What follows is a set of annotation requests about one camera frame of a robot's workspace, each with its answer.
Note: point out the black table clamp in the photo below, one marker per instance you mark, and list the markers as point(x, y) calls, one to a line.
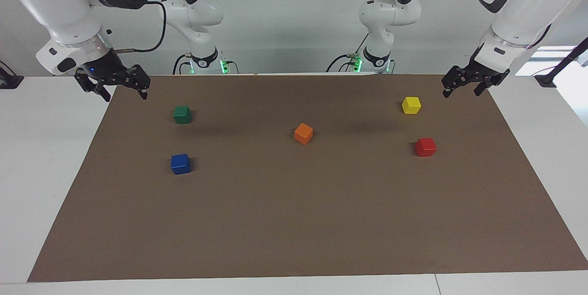
point(9, 81)

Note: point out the blue wooden block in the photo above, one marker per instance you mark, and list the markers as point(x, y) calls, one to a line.
point(180, 164)

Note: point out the brown table mat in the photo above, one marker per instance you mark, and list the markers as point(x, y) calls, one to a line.
point(294, 217)

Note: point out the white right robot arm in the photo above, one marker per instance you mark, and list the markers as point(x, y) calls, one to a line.
point(64, 10)

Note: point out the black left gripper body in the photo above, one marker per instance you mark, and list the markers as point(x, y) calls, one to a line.
point(480, 74)

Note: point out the orange wooden block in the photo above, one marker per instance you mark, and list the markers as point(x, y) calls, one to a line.
point(303, 133)

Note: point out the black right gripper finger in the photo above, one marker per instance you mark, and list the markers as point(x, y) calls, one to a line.
point(142, 81)
point(98, 87)

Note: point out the yellow wooden block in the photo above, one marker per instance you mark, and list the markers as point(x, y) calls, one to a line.
point(411, 105)

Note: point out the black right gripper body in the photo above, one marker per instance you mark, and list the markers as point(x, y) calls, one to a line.
point(105, 70)

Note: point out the black stand with clamp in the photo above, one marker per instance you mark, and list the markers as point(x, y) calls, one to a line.
point(562, 63)

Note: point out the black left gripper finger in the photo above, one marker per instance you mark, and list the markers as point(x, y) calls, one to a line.
point(491, 82)
point(455, 79)

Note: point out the green wooden block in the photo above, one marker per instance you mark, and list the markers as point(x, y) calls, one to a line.
point(182, 114)

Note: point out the red wooden block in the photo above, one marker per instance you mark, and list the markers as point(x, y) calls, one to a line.
point(426, 147)

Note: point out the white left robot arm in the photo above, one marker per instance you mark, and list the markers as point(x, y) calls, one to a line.
point(519, 14)

